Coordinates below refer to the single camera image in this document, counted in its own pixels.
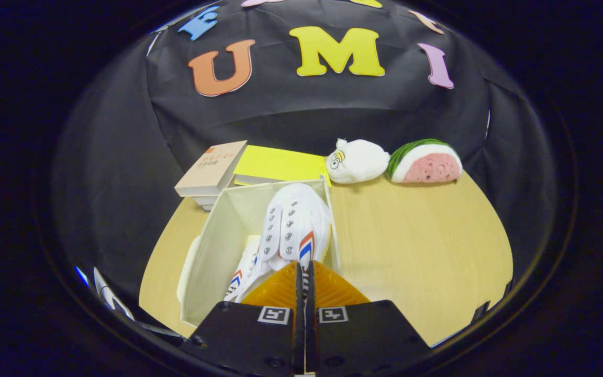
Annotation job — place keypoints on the white canvas shoe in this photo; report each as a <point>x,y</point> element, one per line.
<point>301,204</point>
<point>244,277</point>

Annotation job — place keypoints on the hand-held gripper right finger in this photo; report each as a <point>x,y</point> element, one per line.
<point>359,340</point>

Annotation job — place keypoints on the blue display screen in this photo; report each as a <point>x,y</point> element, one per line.
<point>81,276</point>

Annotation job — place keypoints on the watermelon slice plush toy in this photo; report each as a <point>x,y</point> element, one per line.
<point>430,167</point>

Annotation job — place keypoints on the yellow book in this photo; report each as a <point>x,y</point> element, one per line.
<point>280,163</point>

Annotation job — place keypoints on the white book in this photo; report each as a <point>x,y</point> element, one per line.
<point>206,201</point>

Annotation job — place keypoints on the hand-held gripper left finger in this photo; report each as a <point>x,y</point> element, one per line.
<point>249,340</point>

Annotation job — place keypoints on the cream fabric storage box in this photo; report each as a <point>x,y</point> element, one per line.
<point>218,251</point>

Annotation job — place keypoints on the black backdrop cloth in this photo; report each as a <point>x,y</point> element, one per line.
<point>291,110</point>

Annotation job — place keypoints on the white plush toy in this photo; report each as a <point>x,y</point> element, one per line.
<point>361,162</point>

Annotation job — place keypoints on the beige book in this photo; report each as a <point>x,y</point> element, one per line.
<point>212,167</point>

